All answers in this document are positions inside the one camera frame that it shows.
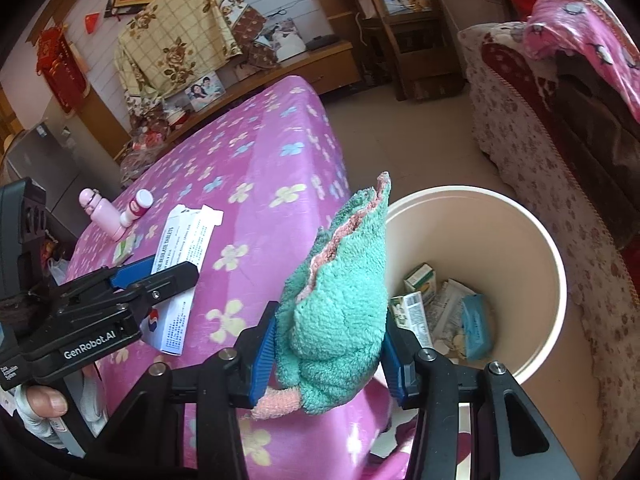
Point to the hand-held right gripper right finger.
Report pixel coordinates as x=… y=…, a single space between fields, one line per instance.
x=395 y=366

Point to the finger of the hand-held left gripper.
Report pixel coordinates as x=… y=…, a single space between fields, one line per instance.
x=170 y=280
x=132 y=270

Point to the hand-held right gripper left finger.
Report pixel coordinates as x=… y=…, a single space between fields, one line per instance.
x=262 y=360

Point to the white blue tablet box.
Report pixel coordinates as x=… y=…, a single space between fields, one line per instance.
x=185 y=240

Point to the white green drink carton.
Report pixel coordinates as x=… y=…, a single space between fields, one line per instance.
x=410 y=317

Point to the green towel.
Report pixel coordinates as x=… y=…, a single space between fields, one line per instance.
x=340 y=335

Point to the white green wrapper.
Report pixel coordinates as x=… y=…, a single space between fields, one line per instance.
x=447 y=305

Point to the white green medicine box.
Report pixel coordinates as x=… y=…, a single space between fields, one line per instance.
x=420 y=280

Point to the blue snack packet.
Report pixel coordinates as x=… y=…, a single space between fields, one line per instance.
x=477 y=327

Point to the cream round bin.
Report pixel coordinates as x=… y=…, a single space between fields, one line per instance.
x=500 y=240

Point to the person's left hand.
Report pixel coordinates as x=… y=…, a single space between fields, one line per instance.
x=45 y=402

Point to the white bottle with magenta label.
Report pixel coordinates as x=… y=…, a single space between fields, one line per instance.
x=135 y=207

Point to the pink thermos bottle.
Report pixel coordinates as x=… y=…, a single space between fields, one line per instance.
x=105 y=212

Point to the grey refrigerator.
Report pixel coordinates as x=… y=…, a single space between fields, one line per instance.
x=35 y=155

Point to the framed couple photo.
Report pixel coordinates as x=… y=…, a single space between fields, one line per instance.
x=205 y=91

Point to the cream floral cloth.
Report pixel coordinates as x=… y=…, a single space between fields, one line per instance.
x=170 y=45

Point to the unframed wedding photo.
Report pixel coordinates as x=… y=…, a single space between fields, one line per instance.
x=282 y=40

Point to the low wooden cabinet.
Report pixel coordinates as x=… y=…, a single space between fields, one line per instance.
x=330 y=67

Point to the sofa with floral cover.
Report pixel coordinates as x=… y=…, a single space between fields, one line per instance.
x=525 y=125

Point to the dark wooden rack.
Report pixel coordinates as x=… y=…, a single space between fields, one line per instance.
x=410 y=50

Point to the pink printed blanket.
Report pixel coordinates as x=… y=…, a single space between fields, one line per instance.
x=595 y=35

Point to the red tassel wall decoration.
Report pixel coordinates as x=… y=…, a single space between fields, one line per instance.
x=62 y=70

